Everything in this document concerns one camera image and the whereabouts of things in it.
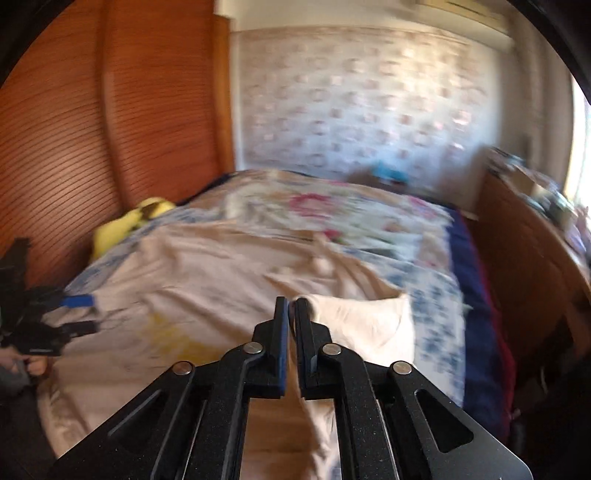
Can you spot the tan blanket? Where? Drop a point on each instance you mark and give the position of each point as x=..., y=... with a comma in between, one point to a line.
x=207, y=277

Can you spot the wooden dresser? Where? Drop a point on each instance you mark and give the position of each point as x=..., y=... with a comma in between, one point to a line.
x=517, y=254

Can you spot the blue floral bedspread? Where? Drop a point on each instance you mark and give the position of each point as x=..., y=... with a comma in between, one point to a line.
x=438, y=314

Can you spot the yellow plush toy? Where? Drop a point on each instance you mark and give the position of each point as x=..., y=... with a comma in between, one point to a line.
x=115, y=230

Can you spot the person's left hand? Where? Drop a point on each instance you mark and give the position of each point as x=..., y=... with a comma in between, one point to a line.
x=37, y=367

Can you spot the wooden slatted wardrobe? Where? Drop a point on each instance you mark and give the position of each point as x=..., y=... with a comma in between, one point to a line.
x=138, y=115

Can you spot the dark blue bed sheet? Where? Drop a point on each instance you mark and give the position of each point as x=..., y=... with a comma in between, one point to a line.
x=475, y=323

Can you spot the colourful floral quilt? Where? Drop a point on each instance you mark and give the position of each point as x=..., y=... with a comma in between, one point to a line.
x=323, y=207

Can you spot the cardboard box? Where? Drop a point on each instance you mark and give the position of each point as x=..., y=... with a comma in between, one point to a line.
x=533, y=182

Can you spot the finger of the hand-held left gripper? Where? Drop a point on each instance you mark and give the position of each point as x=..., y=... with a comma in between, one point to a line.
x=78, y=328
x=76, y=301

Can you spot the circle patterned curtain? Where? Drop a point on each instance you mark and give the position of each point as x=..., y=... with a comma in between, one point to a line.
x=346, y=101

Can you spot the wooden framed window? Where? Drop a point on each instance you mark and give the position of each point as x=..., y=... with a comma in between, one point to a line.
x=582, y=147

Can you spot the blue tissue box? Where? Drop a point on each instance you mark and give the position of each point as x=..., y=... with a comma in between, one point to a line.
x=388, y=171

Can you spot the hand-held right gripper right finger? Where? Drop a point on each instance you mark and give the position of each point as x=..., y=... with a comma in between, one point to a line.
x=305, y=369

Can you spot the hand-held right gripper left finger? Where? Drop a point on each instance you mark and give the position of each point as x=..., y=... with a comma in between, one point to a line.
x=282, y=369

